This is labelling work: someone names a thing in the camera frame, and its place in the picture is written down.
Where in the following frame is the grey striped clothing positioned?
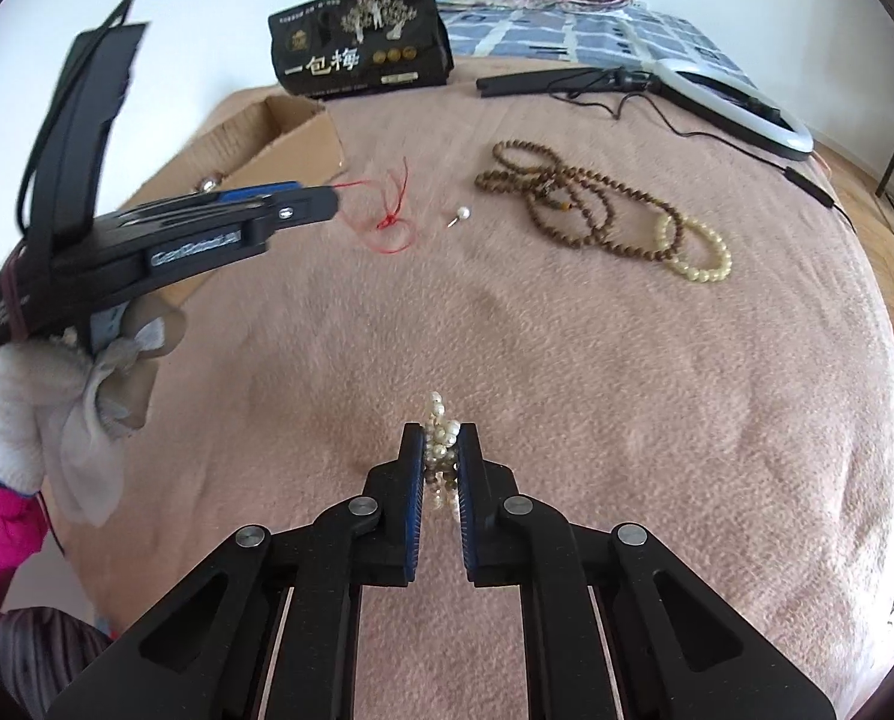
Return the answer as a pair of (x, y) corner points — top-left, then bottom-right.
(0, 603), (115, 720)

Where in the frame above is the black snack bag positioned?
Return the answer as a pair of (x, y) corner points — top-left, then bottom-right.
(267, 0), (455, 101)

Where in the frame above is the black ring light cable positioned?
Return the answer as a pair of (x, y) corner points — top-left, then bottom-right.
(550, 81), (858, 235)

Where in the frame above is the red string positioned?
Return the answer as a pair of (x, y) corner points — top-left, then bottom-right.
(333, 157), (415, 254)

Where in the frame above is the person's left hand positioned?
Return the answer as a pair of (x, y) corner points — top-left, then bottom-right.
(0, 313), (187, 527)

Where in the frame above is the blue checked bed sheet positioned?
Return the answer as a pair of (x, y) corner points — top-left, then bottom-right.
(439, 3), (749, 73)

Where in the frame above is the cream bead bracelet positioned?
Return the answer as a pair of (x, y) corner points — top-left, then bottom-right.
(652, 211), (735, 285)

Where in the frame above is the white pearl bracelet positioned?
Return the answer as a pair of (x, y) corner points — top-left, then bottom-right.
(420, 390), (465, 524)

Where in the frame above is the cardboard box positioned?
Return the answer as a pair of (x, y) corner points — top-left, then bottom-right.
(109, 93), (347, 312)

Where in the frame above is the white ring light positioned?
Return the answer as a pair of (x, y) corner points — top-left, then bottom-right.
(645, 58), (816, 161)

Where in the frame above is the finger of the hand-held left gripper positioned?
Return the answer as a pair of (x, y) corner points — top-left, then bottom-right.
(117, 180), (303, 226)
(240, 186), (341, 257)

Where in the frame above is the black tripod stand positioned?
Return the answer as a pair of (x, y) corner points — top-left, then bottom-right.
(475, 65), (647, 101)

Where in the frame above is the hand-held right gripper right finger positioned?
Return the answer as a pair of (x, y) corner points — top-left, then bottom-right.
(457, 423), (838, 720)

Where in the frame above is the brown wooden bead necklace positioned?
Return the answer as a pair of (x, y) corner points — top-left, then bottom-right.
(474, 138), (687, 266)

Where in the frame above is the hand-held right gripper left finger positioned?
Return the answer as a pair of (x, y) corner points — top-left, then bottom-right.
(46, 423), (425, 720)

